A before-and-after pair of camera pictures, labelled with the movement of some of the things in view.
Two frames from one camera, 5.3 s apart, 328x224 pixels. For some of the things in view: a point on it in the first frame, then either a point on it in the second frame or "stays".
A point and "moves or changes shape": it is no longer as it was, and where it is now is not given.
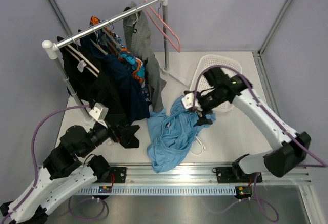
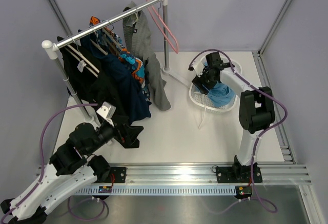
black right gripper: [203, 120] to [198, 82]
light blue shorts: [172, 135] moves or changes shape
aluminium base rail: [193, 175] stays
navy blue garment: [129, 87] stays
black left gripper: [127, 133] stays
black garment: [84, 75] stays
